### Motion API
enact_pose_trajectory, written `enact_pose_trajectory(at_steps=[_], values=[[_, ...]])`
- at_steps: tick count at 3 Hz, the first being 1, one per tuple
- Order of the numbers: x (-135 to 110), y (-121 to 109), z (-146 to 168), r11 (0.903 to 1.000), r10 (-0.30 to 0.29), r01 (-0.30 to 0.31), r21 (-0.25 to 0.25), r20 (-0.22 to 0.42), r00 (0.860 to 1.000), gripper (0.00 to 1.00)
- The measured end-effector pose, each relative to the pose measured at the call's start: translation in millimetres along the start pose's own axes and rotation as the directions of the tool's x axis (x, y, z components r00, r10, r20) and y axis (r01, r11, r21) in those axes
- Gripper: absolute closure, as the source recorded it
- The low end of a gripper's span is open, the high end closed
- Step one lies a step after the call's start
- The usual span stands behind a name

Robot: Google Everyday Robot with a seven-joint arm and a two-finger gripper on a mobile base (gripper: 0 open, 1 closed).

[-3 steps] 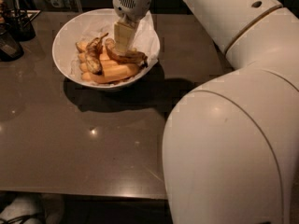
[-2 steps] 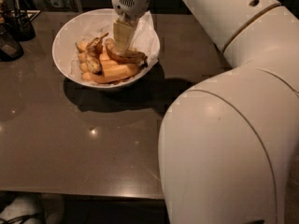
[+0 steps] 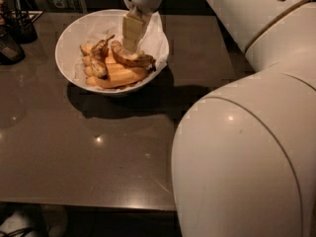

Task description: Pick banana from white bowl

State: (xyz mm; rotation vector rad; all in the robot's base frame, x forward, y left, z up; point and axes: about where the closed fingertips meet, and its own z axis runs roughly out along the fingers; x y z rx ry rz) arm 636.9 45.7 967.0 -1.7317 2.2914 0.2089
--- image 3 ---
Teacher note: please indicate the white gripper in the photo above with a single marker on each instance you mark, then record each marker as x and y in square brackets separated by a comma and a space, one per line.
[132, 24]

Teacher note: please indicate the spotted brown banana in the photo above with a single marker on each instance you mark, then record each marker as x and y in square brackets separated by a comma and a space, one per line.
[136, 59]

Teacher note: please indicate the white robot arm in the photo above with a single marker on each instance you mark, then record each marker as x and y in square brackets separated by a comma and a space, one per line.
[244, 156]

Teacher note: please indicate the dark bruised banana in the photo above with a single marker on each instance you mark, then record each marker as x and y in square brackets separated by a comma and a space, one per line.
[98, 55]

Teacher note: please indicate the yellow banana bunch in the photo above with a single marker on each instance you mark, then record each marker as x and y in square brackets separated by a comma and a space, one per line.
[110, 62]

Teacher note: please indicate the large yellow banana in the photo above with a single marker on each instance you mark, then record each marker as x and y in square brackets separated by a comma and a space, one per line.
[119, 77]

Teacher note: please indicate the white bowl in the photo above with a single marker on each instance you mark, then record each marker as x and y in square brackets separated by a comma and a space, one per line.
[70, 43]

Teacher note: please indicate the white paper liner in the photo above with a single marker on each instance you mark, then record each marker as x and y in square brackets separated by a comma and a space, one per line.
[154, 37]

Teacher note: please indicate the black wire basket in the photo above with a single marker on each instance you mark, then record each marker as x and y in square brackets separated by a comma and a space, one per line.
[22, 27]

